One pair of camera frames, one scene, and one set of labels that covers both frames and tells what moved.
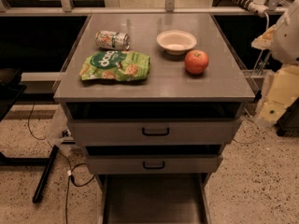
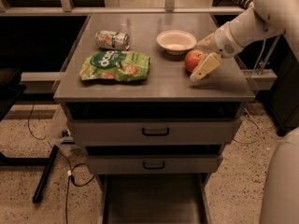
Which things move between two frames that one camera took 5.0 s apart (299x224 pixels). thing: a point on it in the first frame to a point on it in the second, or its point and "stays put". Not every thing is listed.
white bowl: (176, 42) stays put
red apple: (196, 61) stays put
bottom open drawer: (154, 198) stays put
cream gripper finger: (283, 91) to (206, 65)
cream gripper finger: (265, 40) to (208, 43)
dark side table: (11, 88) stays put
